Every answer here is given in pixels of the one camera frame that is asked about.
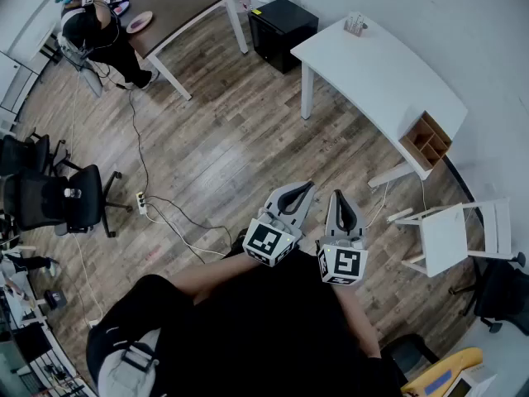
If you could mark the person's right forearm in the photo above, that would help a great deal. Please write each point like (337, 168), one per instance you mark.
(361, 317)

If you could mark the white device with screen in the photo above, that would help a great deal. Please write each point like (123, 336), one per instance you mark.
(469, 383)

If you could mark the black cabinet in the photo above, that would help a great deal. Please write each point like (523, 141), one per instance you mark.
(281, 31)

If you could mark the yellow case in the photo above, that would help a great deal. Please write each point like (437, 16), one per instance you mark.
(450, 366)

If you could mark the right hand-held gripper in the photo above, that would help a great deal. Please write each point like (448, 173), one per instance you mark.
(345, 263)

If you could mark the person's left forearm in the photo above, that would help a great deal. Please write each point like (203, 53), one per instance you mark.
(215, 273)

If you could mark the black mesh office chair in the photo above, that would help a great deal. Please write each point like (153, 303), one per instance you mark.
(20, 153)
(49, 203)

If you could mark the grey waist bag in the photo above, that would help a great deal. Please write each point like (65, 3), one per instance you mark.
(124, 366)

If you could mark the clear water bottle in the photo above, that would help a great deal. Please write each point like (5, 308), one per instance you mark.
(72, 192)

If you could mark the white wooden chair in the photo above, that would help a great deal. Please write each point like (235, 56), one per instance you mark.
(444, 238)

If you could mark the pink plate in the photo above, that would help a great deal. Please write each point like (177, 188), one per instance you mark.
(139, 22)

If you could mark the dark brown table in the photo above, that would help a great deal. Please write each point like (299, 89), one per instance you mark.
(177, 6)

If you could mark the white power strip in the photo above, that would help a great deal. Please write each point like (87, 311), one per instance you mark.
(141, 203)

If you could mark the grey chair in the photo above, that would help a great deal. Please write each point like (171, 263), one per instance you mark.
(82, 66)

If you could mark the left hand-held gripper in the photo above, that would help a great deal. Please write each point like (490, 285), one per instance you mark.
(264, 240)

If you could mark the wooden compartment organizer box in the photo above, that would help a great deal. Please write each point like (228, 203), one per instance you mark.
(425, 141)

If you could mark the person's black clothing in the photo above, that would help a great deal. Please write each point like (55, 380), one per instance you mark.
(268, 325)

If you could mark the small black box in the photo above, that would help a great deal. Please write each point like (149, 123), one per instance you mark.
(55, 299)

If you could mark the black swivel chair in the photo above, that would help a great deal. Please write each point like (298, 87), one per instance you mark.
(500, 292)

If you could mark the clear glass cup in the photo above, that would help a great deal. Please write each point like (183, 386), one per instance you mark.
(354, 25)

